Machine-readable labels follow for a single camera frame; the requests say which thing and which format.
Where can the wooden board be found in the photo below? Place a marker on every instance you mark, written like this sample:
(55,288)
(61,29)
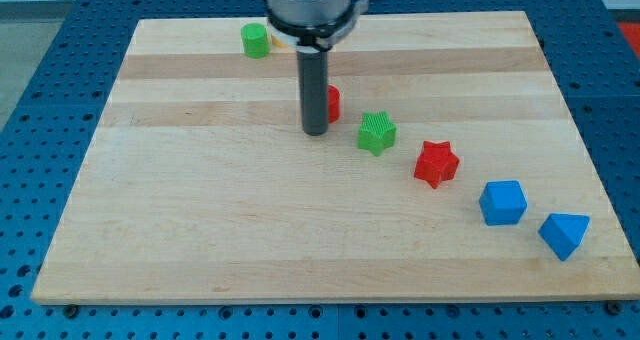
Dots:
(200,187)

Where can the red star block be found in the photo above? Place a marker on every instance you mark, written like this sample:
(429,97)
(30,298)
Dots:
(436,163)

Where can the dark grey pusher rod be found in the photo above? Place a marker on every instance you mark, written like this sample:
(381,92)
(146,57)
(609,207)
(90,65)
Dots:
(313,91)

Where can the green star block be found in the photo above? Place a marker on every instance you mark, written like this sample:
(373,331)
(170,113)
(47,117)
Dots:
(376,133)

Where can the blue triangular prism block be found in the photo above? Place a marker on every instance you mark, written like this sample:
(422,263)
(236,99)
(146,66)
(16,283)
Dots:
(564,233)

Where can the red cylinder block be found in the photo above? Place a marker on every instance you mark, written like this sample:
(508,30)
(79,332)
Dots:
(334,103)

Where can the blue cube block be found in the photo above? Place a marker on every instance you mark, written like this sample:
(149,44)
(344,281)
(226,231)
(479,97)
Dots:
(502,202)

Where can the green cylinder block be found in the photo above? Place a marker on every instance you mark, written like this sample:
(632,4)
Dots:
(255,40)

